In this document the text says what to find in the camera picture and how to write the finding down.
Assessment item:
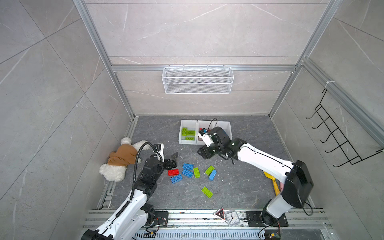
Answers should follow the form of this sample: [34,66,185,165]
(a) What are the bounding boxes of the green lego brick bottom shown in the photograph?
[202,187,213,199]

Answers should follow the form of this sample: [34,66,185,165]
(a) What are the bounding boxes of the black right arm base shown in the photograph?
[244,211,289,227]

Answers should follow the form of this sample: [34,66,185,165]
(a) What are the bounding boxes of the green lego brick toothed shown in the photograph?
[182,128,188,136]

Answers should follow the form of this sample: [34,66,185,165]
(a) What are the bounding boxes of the black wire hook rack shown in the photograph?
[306,89,384,168]

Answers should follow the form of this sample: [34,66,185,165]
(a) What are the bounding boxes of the blue lego brick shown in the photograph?
[182,169,194,178]
[171,175,183,184]
[183,163,194,171]

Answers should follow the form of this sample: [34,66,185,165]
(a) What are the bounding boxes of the white wire mesh basket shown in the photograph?
[162,67,235,95]

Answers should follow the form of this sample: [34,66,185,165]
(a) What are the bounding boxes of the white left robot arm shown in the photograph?
[81,142,179,240]

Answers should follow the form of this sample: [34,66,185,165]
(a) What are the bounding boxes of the red warning triangle toy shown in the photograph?
[214,208,226,221]

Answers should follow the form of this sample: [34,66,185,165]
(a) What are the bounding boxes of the small white alarm clock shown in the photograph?
[225,210,241,227]

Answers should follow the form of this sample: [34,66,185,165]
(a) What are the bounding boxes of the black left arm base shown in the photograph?
[141,204,169,227]

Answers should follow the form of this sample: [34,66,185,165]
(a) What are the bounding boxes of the white right sorting bin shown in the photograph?
[210,121,232,146]

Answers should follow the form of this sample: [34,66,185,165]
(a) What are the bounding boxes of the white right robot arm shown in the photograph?
[198,127,314,226]

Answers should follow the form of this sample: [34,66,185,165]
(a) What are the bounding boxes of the white middle sorting bin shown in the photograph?
[197,120,217,145]

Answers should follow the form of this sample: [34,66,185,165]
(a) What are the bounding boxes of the white left sorting bin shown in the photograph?
[179,120,198,145]

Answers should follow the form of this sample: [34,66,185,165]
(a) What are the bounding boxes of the yellow toy tool handle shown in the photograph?
[264,171,280,196]

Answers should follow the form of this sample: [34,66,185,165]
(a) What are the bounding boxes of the blue lego brick slanted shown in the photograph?
[209,170,217,181]

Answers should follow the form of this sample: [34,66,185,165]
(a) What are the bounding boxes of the red lego brick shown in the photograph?
[168,169,180,177]

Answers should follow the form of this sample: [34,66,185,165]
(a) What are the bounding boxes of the white sorting bin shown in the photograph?
[210,121,232,146]
[179,120,198,145]
[197,120,217,145]

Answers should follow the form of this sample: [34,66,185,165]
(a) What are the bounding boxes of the white brown plush toy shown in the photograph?
[99,137,147,183]

